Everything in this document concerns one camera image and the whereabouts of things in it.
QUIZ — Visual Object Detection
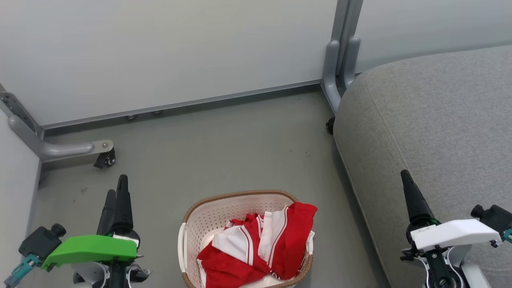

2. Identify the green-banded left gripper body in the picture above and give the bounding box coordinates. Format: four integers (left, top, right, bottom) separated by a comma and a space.
41, 225, 141, 271

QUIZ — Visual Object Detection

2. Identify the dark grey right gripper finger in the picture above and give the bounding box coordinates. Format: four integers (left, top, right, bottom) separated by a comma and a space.
400, 170, 436, 225

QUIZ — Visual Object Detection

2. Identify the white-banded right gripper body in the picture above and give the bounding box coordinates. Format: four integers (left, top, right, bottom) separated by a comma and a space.
405, 216, 502, 252

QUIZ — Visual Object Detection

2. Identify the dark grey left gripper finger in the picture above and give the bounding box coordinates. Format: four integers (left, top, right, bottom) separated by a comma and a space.
116, 174, 134, 236
96, 190, 118, 236

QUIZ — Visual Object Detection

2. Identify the red and white jersey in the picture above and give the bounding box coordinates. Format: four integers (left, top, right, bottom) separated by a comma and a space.
197, 202, 318, 288

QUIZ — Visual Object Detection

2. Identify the grey fabric sofa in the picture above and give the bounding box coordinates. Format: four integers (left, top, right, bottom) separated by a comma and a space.
333, 45, 512, 288

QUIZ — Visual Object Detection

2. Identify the grey metal partition foot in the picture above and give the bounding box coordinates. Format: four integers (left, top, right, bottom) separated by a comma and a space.
0, 83, 115, 163

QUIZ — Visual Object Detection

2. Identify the white perforated laundry basket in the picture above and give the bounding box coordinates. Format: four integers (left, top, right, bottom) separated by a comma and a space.
178, 190, 315, 288

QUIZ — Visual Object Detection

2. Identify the teal left cable connector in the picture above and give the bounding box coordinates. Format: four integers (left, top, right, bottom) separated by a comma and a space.
3, 254, 41, 288

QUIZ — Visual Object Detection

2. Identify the grey partition bottom rail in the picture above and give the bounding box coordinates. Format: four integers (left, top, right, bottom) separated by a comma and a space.
41, 79, 323, 131

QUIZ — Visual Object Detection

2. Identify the grey metal partition post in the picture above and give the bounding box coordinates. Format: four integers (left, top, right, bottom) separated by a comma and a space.
321, 0, 364, 115

